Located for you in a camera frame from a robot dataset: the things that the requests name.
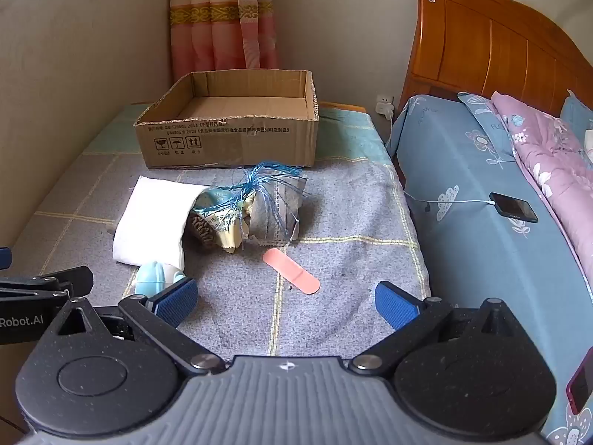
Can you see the pink adhesive bandage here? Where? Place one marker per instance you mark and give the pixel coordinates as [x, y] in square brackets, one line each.
[292, 276]

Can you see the blue floral pillow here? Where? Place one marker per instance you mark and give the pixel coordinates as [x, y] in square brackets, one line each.
[482, 116]

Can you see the white cloth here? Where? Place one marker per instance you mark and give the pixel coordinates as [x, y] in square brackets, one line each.
[148, 222]

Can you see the wooden bed headboard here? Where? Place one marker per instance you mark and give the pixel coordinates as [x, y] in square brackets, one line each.
[491, 41]

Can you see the red smartphone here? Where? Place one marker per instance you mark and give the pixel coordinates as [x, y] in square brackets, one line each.
[581, 382]

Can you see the pink patterned curtain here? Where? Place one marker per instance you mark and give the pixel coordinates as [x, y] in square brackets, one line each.
[222, 23]

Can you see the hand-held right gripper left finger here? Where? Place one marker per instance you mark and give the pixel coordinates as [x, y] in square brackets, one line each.
[177, 299]

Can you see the cream printed cloth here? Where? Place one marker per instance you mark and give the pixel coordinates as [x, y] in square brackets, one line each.
[227, 234]

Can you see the blue floral bed sheet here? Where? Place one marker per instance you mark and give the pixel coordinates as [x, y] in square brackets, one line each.
[454, 167]

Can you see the cardboard box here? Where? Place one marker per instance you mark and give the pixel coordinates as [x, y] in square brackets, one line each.
[231, 139]

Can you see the pink floral pillow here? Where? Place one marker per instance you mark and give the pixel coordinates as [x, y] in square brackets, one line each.
[551, 157]

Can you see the white wall charger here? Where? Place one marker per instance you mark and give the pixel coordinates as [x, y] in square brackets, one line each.
[384, 104]

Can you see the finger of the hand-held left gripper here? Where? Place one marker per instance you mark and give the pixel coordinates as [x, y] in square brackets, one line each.
[3, 258]
[51, 282]

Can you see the plain blue pillow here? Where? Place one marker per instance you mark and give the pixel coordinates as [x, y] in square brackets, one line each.
[577, 113]

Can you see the black smartphone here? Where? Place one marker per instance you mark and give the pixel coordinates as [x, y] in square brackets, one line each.
[514, 207]

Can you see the light blue plush toy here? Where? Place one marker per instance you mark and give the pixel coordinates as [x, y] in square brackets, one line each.
[153, 280]

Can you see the brown hair scrunchie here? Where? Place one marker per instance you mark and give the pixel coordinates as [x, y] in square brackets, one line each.
[204, 231]

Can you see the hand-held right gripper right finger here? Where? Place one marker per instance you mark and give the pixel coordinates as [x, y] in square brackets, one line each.
[394, 303]

